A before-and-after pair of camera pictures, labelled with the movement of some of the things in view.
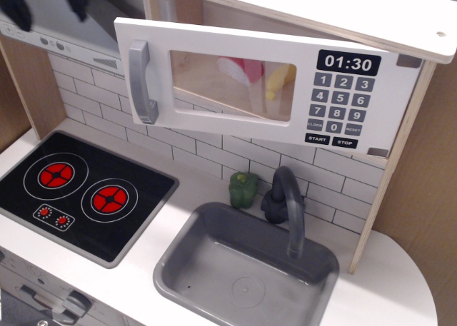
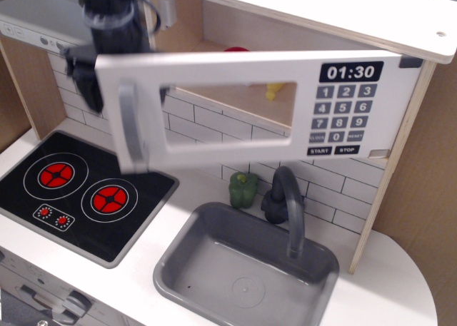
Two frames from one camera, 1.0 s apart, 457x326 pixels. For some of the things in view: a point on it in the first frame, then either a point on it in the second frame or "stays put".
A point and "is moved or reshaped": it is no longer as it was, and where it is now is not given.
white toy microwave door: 270,88 is moved or reshaped
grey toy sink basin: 232,267 stays put
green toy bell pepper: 242,189 stays put
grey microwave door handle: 146,109 to 128,95
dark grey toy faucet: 285,194 stays put
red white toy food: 244,70 to 235,49
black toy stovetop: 86,199 stays put
